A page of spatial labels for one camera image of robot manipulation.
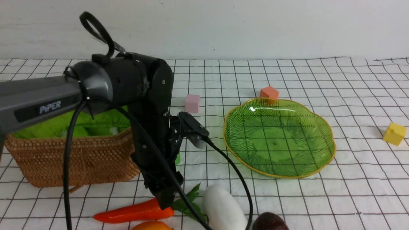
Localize orange toy carrot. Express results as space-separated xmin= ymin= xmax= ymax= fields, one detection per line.
xmin=93 ymin=183 xmax=205 ymax=224

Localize orange toy mango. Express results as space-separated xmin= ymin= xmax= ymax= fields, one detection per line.
xmin=131 ymin=221 xmax=173 ymax=230

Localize white toy radish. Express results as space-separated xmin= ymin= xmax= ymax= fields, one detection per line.
xmin=203 ymin=184 xmax=248 ymax=230

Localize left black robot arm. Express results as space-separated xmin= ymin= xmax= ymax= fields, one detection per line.
xmin=0 ymin=53 xmax=183 ymax=209

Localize pink foam cube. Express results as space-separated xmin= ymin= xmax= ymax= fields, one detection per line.
xmin=184 ymin=94 xmax=200 ymax=113

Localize green foam cube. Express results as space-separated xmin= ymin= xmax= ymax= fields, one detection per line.
xmin=175 ymin=152 xmax=181 ymax=165

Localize wicker basket green lining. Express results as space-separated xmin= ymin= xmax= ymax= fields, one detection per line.
xmin=5 ymin=110 xmax=139 ymax=191

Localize orange foam cube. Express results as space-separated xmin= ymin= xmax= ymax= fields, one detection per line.
xmin=259 ymin=86 xmax=279 ymax=100

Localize green glass plate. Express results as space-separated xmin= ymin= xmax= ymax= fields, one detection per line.
xmin=223 ymin=98 xmax=336 ymax=179

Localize dark brown toy avocado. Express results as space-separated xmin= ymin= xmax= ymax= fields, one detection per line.
xmin=252 ymin=212 xmax=289 ymax=230

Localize white grid tablecloth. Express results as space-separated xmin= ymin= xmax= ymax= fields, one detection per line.
xmin=0 ymin=57 xmax=409 ymax=230

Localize yellow foam cube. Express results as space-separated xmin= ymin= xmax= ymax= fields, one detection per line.
xmin=383 ymin=122 xmax=407 ymax=146

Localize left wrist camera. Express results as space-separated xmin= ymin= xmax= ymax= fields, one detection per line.
xmin=178 ymin=111 xmax=209 ymax=150

